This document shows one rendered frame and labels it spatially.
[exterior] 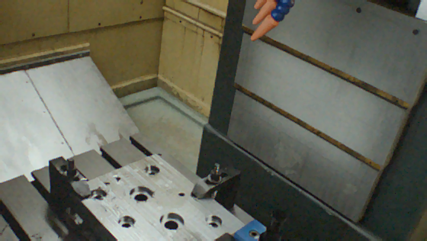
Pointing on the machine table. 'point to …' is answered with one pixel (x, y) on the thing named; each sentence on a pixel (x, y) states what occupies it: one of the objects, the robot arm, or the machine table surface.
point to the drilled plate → (88, 212)
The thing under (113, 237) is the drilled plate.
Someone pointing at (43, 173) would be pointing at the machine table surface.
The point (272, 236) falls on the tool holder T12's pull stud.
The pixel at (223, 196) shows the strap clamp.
